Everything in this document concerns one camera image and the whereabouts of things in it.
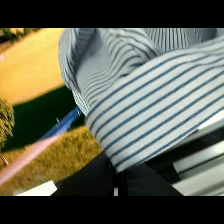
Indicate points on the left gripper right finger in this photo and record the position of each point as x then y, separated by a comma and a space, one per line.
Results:
143, 181

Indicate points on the blue white striped shirt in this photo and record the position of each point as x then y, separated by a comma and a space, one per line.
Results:
150, 96

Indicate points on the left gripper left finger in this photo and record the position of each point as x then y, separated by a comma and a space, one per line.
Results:
96, 178

